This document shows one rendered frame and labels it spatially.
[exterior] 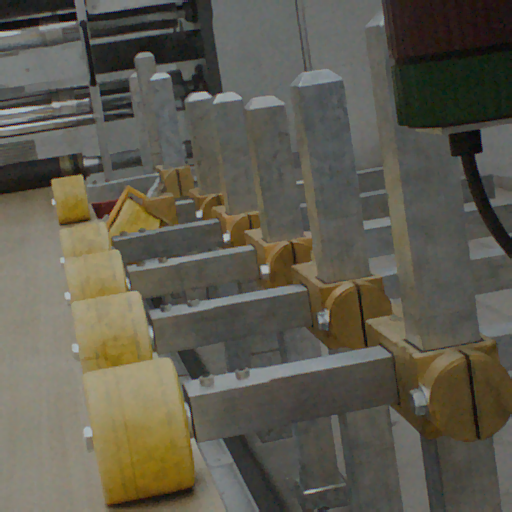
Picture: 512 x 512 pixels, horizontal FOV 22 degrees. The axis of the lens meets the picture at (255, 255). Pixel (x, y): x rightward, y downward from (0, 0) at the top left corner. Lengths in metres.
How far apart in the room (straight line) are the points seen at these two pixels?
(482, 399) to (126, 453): 0.20
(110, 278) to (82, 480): 0.42
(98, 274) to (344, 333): 0.35
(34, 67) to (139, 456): 2.31
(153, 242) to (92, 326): 0.52
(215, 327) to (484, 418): 0.34
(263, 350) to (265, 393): 0.73
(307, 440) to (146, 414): 0.54
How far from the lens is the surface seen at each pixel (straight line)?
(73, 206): 2.23
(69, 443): 0.94
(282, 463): 1.45
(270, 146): 1.22
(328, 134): 0.98
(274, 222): 1.23
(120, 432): 0.75
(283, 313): 1.03
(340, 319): 0.97
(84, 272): 1.24
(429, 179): 0.74
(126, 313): 1.00
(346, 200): 0.98
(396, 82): 0.48
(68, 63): 3.01
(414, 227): 0.74
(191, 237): 1.51
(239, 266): 1.27
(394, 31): 0.48
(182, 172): 2.19
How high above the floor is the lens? 1.16
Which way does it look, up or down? 9 degrees down
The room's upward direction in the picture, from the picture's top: 9 degrees counter-clockwise
